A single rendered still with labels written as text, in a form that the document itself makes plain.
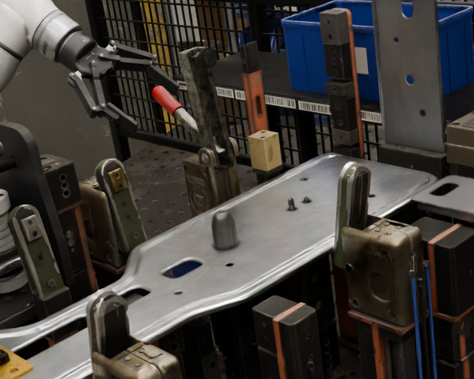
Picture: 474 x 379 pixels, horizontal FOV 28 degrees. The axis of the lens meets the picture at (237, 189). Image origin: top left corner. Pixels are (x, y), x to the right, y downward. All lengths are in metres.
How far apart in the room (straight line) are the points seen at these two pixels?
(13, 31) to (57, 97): 2.02
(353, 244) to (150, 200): 1.16
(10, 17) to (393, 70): 0.78
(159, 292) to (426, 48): 0.55
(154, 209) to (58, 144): 1.85
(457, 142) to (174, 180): 1.08
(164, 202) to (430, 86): 0.94
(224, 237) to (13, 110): 2.91
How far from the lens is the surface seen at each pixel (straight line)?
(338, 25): 1.55
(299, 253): 1.19
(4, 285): 1.28
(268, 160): 1.42
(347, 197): 1.12
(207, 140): 1.37
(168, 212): 2.15
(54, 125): 3.96
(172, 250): 1.25
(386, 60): 1.47
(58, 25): 1.86
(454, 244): 1.22
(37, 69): 3.91
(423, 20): 1.41
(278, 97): 1.74
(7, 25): 1.88
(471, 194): 1.31
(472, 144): 1.38
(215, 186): 1.38
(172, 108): 1.42
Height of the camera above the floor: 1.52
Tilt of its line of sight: 22 degrees down
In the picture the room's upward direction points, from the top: 9 degrees counter-clockwise
